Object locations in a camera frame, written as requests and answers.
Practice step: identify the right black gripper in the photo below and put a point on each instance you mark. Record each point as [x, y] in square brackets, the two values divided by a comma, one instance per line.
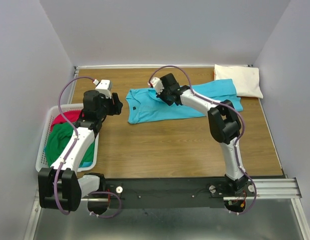
[160, 96]

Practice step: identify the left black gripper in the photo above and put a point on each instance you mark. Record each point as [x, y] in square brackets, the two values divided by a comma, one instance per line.
[116, 109]

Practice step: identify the cyan polo t shirt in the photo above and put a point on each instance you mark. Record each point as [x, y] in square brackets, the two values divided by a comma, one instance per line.
[145, 106]

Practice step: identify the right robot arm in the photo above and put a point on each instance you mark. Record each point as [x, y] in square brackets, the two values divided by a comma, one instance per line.
[224, 124]

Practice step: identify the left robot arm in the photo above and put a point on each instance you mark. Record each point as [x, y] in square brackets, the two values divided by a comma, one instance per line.
[59, 186]

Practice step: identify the red t shirt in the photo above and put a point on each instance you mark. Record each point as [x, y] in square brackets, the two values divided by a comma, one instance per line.
[70, 115]

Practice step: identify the green t shirt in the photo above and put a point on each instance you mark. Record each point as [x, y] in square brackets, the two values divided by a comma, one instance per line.
[58, 140]

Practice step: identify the folded white t shirt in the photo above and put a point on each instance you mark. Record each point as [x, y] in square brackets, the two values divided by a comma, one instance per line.
[245, 79]

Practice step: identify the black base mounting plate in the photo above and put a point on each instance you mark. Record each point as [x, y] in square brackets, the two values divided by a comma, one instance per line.
[180, 192]

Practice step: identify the white plastic laundry basket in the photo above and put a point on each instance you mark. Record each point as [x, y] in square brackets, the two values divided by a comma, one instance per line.
[52, 113]

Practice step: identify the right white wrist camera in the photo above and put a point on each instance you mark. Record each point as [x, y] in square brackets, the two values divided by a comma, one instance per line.
[156, 84]

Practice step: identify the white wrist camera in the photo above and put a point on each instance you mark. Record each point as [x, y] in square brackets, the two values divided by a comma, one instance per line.
[156, 84]
[104, 87]

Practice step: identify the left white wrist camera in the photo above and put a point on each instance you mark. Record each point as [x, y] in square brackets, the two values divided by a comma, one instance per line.
[104, 87]

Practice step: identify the aluminium frame rail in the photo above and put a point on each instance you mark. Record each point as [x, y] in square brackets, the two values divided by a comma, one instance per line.
[272, 213]

